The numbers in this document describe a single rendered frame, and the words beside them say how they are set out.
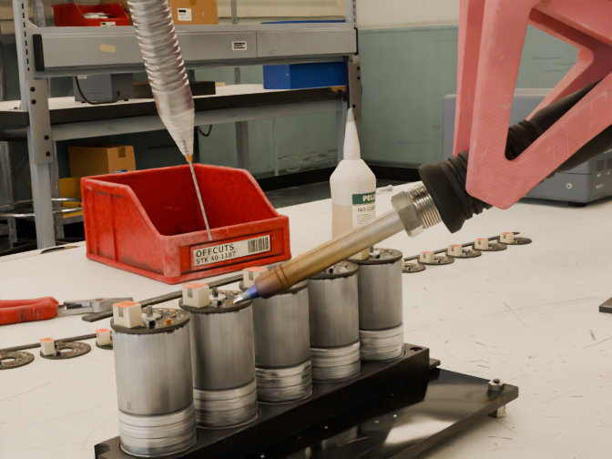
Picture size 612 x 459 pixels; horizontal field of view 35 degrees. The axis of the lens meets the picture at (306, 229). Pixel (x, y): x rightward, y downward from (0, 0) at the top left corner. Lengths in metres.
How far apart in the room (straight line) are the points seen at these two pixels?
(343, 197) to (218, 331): 0.39
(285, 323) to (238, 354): 0.02
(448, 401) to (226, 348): 0.10
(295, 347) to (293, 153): 5.99
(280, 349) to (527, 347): 0.17
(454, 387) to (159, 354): 0.13
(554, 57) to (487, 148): 5.40
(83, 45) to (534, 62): 3.42
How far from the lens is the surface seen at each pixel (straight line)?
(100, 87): 3.07
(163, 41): 0.28
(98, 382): 0.45
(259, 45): 3.29
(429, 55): 6.22
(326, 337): 0.36
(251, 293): 0.32
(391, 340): 0.38
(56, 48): 2.84
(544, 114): 0.32
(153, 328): 0.30
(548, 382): 0.43
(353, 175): 0.69
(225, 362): 0.32
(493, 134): 0.30
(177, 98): 0.28
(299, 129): 6.35
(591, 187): 0.85
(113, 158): 4.97
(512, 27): 0.29
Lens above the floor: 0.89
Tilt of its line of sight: 11 degrees down
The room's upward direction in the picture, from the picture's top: 2 degrees counter-clockwise
